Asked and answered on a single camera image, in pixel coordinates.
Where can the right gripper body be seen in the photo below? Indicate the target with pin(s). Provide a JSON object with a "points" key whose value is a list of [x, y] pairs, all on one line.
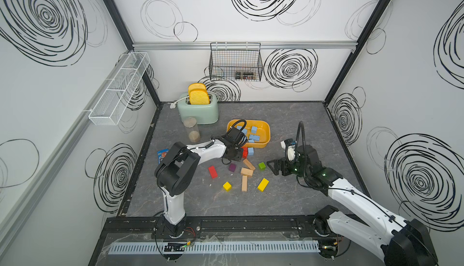
{"points": [[295, 169]]}

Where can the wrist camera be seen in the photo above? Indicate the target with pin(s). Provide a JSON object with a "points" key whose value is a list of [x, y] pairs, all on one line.
{"points": [[289, 146], [235, 134]]}

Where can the green cube block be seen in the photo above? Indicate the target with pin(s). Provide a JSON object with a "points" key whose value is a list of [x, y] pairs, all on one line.
{"points": [[262, 166]]}

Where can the wooden block middle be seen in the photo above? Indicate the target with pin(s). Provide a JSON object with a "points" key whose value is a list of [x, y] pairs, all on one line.
{"points": [[246, 172]]}

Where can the red block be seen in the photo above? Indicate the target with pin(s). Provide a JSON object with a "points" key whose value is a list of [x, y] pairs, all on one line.
{"points": [[213, 172], [245, 153]]}

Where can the blue candy packet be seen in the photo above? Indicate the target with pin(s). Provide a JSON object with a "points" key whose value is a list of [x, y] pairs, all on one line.
{"points": [[161, 155]]}

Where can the mint green toaster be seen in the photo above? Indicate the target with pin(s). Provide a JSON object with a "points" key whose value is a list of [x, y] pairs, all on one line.
{"points": [[204, 114]]}

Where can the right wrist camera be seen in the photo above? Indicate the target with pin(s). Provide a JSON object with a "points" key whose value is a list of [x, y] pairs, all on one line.
{"points": [[289, 146]]}

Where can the yellow bread slice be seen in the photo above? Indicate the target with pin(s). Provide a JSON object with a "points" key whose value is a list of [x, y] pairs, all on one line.
{"points": [[199, 97], [195, 86]]}

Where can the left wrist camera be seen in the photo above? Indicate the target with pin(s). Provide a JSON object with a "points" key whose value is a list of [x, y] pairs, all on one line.
{"points": [[235, 134]]}

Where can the purple cube block centre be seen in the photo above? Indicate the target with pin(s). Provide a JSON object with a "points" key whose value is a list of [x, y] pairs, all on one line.
{"points": [[232, 168]]}

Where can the white wire wall shelf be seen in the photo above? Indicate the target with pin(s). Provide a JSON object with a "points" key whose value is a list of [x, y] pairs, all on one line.
{"points": [[124, 92]]}

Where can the white slotted cable duct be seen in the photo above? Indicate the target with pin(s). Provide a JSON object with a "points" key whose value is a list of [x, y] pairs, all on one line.
{"points": [[214, 247]]}

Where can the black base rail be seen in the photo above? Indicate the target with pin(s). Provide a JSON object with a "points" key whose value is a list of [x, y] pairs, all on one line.
{"points": [[201, 226]]}

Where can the glass jar with rice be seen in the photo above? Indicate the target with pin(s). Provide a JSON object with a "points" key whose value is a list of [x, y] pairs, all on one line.
{"points": [[191, 126]]}

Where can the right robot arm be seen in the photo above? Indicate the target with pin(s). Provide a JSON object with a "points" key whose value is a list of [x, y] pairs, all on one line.
{"points": [[393, 239]]}

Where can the front yellow bread slice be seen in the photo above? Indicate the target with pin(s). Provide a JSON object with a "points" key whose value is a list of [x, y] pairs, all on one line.
{"points": [[199, 97]]}

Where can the long wooden block upright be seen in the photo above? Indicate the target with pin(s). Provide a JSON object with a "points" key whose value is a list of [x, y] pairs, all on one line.
{"points": [[244, 186]]}

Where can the yellow long block front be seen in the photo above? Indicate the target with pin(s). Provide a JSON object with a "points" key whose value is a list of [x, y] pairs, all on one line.
{"points": [[263, 184]]}

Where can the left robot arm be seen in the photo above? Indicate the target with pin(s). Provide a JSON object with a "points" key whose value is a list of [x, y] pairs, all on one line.
{"points": [[175, 172]]}

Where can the items in black basket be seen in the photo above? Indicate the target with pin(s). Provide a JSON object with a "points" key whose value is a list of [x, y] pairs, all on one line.
{"points": [[245, 75]]}

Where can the red block by tub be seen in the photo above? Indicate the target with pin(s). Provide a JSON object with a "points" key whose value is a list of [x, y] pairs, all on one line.
{"points": [[245, 153]]}

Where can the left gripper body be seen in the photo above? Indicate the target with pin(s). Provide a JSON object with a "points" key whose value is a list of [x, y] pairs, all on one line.
{"points": [[236, 153]]}

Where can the blue long block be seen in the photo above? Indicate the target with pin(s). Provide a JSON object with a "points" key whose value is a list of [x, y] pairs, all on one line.
{"points": [[255, 138]]}

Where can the black wire wall basket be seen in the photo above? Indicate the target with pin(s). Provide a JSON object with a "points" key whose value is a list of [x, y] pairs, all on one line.
{"points": [[227, 58]]}

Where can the yellow cube block front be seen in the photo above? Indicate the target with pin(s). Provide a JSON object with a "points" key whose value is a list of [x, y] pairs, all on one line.
{"points": [[227, 186]]}

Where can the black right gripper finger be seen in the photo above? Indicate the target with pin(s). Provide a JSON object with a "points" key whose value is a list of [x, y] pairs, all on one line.
{"points": [[280, 171], [272, 164]]}

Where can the yellow plastic tub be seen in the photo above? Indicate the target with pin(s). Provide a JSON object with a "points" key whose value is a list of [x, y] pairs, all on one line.
{"points": [[263, 131]]}

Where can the rear yellow bread slice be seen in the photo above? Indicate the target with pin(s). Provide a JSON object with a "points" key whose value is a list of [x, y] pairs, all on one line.
{"points": [[195, 86]]}

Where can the wooden block slanted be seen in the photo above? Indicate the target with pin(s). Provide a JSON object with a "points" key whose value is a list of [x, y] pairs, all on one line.
{"points": [[248, 164]]}

